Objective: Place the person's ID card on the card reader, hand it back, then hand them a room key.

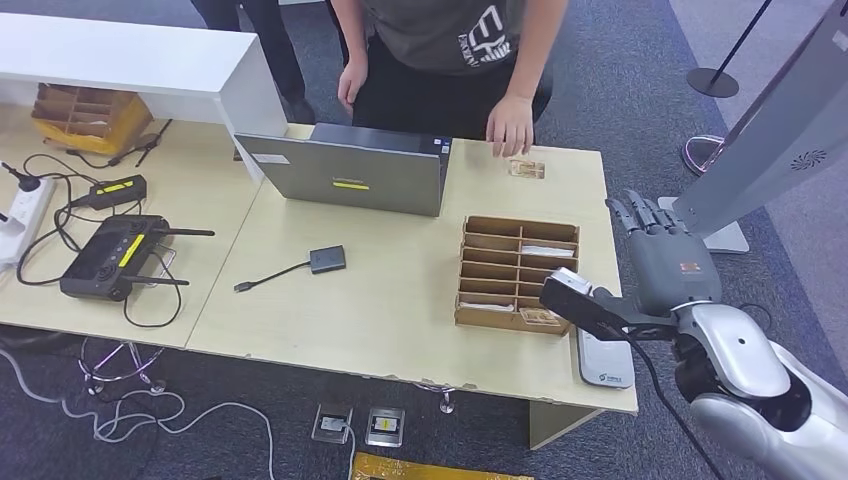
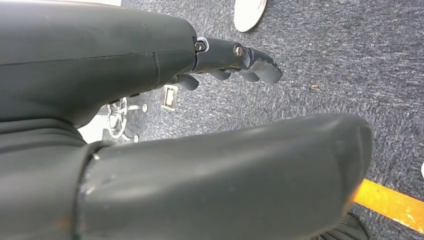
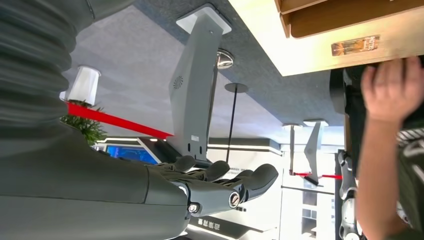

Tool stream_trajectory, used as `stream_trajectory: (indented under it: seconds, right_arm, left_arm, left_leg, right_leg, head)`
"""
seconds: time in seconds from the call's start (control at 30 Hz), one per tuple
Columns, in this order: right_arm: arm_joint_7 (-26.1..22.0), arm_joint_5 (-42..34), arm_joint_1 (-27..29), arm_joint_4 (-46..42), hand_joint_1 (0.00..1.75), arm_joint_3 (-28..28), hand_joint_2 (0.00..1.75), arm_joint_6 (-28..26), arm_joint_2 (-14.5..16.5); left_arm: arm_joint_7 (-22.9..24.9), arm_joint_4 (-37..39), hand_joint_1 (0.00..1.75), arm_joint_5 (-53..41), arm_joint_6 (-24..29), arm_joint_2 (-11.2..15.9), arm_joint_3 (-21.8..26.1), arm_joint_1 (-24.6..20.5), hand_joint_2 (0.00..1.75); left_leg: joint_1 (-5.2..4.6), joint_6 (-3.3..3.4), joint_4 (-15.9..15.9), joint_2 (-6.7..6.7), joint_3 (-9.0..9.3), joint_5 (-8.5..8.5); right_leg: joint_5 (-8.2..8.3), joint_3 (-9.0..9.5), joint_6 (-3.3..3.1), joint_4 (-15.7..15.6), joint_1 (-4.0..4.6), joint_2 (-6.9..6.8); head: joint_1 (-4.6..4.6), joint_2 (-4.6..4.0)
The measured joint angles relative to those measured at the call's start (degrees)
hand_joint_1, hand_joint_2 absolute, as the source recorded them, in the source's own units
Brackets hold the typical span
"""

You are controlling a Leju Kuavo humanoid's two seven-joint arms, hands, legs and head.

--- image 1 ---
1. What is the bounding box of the grey kiosk stand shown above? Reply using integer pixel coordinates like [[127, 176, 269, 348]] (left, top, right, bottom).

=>
[[657, 0, 848, 256]]

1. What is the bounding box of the standing person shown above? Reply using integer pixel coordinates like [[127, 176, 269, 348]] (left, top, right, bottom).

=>
[[188, 0, 318, 125]]

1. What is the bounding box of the black remote controller with antennas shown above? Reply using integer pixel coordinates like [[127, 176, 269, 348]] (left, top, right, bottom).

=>
[[58, 213, 217, 303]]

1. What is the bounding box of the grey card reader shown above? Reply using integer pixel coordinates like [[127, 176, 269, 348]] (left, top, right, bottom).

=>
[[576, 327, 636, 391]]

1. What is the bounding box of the person's left hand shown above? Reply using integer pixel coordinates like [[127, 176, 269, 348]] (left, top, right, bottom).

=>
[[485, 94, 535, 159]]

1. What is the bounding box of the thin black cable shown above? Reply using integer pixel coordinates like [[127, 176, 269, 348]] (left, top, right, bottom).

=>
[[64, 118, 174, 169]]

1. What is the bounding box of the black power cable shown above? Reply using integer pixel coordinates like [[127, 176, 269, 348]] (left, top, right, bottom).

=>
[[15, 152, 183, 329]]

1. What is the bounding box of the person's right hand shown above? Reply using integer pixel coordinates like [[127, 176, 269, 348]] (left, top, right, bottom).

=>
[[336, 52, 370, 117]]

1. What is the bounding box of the grey laptop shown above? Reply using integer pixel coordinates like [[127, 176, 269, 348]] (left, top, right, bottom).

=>
[[234, 122, 454, 219]]

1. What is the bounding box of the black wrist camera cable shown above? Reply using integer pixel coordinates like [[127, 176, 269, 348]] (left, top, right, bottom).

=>
[[625, 334, 730, 480]]

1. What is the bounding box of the beige desk leg panel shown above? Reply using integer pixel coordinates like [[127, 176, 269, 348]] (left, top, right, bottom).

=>
[[528, 400, 605, 452]]

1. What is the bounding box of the black USB hub with cable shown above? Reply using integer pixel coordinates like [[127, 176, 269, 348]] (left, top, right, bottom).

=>
[[232, 244, 348, 293]]

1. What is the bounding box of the black plug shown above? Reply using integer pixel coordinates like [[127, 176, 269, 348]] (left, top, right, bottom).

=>
[[1, 160, 42, 193]]

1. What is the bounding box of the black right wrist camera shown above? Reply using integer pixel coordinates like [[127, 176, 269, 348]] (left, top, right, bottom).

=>
[[538, 266, 680, 344]]

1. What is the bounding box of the wooden organizer in yellow box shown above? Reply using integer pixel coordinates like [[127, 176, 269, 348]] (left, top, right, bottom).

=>
[[31, 82, 154, 156]]

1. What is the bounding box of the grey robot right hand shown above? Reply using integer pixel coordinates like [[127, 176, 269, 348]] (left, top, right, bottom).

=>
[[604, 188, 723, 318]]

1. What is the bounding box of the seated person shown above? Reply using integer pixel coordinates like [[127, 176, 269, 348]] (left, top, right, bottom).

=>
[[329, 0, 571, 159]]

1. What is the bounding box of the white power strip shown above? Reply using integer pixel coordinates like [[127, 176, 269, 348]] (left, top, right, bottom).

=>
[[0, 177, 58, 272]]

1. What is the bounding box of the black stanchion post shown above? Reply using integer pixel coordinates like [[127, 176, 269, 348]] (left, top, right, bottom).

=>
[[686, 0, 775, 99]]

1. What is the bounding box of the patterned room key card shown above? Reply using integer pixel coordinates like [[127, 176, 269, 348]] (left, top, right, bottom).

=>
[[518, 307, 558, 328]]

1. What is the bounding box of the black power adapter yellow label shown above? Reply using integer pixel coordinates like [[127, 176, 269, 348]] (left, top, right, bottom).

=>
[[69, 173, 148, 212]]

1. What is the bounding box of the wooden card organizer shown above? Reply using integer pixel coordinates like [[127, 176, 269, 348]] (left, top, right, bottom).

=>
[[454, 215, 582, 338]]

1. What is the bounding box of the white floor cable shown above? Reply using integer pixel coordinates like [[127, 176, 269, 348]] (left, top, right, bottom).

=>
[[0, 344, 278, 480]]

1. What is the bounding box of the white desk shelf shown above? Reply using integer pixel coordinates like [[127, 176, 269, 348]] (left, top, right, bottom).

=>
[[0, 11, 289, 183]]

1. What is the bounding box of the chrome stanchion base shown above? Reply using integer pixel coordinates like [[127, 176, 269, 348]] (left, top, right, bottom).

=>
[[682, 134, 727, 178]]

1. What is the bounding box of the patterned ID card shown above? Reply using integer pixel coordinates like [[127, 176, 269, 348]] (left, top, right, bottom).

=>
[[508, 158, 547, 181]]

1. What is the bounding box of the metal floor socket box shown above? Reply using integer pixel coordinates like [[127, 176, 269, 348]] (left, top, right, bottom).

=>
[[311, 402, 355, 445], [364, 406, 407, 449]]

